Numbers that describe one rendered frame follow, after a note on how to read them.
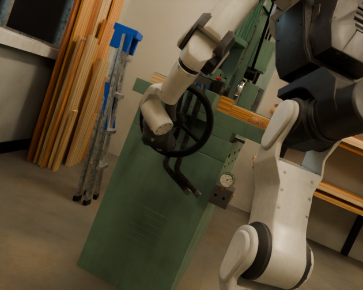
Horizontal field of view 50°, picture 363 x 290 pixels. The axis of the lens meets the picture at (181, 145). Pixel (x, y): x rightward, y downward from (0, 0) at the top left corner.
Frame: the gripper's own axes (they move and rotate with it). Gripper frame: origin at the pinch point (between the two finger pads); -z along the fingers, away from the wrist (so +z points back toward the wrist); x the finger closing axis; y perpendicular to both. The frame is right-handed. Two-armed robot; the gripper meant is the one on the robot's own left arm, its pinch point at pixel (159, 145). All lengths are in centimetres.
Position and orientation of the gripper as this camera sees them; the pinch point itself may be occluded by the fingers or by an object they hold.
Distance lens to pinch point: 141.9
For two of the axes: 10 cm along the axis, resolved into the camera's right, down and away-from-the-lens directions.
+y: 3.0, -8.6, 4.0
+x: 9.5, 2.7, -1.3
